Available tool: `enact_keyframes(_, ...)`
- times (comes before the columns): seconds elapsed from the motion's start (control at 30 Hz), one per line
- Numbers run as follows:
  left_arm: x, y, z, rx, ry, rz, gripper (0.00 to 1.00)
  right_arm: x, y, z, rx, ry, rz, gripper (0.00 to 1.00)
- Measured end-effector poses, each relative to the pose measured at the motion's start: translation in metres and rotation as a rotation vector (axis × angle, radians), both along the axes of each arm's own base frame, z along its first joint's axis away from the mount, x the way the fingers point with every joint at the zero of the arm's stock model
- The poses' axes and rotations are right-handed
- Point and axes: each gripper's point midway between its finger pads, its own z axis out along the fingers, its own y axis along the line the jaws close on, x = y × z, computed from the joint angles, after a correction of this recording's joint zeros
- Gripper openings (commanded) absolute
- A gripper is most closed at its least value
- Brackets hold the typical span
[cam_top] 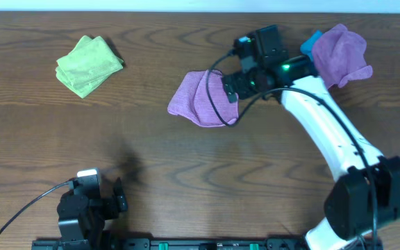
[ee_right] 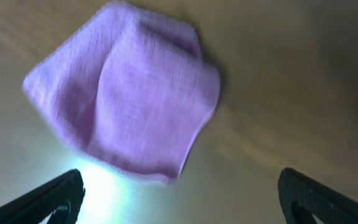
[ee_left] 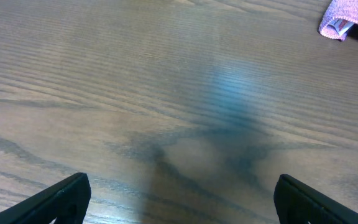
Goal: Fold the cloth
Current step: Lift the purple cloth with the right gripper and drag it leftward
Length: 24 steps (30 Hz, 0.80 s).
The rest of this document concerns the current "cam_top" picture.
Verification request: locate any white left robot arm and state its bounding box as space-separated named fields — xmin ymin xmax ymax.
xmin=57 ymin=176 xmax=128 ymax=250

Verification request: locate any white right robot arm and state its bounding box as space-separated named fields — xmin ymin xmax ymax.
xmin=222 ymin=56 xmax=400 ymax=249

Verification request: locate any crumpled purple cloth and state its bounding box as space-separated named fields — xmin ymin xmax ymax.
xmin=312 ymin=24 xmax=373 ymax=88

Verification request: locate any blue cloth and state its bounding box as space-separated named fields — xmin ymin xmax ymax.
xmin=300 ymin=31 xmax=323 ymax=61

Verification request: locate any purple cloth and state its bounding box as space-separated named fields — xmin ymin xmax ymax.
xmin=312 ymin=24 xmax=373 ymax=88
xmin=167 ymin=70 xmax=239 ymax=128

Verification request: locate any folded green cloth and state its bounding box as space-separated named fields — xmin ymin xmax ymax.
xmin=56 ymin=35 xmax=124 ymax=99

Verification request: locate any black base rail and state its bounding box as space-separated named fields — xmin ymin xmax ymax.
xmin=31 ymin=237 xmax=384 ymax=250

